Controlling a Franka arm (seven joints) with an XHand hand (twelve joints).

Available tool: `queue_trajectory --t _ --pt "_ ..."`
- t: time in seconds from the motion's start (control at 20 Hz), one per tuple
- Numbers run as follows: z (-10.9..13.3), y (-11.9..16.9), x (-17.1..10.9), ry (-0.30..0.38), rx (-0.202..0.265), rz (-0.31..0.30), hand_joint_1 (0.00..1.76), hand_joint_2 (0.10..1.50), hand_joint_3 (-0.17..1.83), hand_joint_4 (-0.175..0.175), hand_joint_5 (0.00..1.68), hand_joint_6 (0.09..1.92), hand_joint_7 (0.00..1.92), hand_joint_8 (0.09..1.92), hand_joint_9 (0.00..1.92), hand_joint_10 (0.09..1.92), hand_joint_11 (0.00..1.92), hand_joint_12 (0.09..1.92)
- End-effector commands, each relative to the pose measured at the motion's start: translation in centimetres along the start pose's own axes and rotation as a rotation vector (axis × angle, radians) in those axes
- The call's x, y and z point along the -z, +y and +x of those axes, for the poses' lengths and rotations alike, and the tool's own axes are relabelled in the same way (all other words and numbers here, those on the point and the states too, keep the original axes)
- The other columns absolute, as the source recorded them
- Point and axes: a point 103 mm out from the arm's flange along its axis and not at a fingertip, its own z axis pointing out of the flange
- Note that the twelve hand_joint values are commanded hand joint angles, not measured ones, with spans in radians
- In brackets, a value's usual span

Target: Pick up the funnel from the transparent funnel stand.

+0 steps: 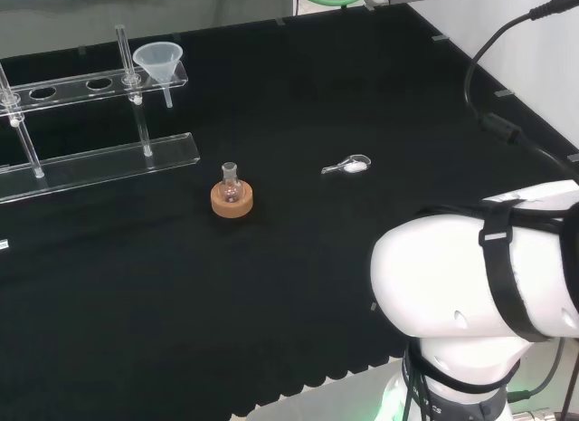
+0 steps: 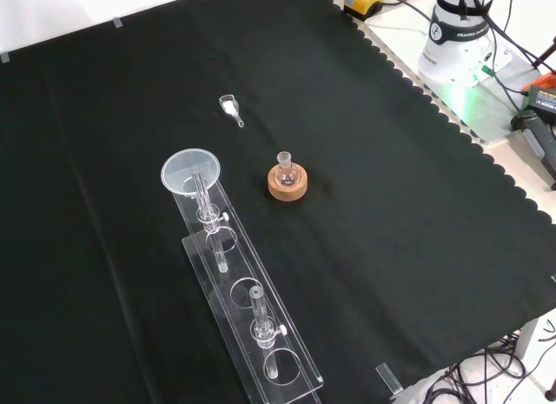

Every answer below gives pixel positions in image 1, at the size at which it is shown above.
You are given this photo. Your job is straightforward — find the black cloth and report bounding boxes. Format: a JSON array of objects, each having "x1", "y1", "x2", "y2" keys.
[{"x1": 0, "y1": 2, "x2": 579, "y2": 421}]

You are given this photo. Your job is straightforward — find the glass weighing funnel with powder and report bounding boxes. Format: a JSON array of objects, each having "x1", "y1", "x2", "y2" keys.
[{"x1": 320, "y1": 154, "x2": 373, "y2": 176}]

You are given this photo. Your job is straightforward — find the clear acrylic funnel stand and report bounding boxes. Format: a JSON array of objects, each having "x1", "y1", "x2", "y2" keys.
[{"x1": 0, "y1": 24, "x2": 201, "y2": 205}]

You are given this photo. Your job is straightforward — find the black cable with ferrite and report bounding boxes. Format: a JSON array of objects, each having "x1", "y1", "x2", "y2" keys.
[{"x1": 464, "y1": 0, "x2": 579, "y2": 183}]

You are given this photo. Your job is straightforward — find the round-bottom glass flask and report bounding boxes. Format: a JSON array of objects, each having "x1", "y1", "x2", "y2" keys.
[{"x1": 220, "y1": 161, "x2": 242, "y2": 204}]

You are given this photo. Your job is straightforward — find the cork ring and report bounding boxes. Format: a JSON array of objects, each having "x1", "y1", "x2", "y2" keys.
[{"x1": 210, "y1": 179, "x2": 254, "y2": 219}]

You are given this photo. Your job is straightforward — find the translucent plastic funnel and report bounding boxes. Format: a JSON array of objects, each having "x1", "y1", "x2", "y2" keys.
[{"x1": 132, "y1": 42, "x2": 185, "y2": 109}]

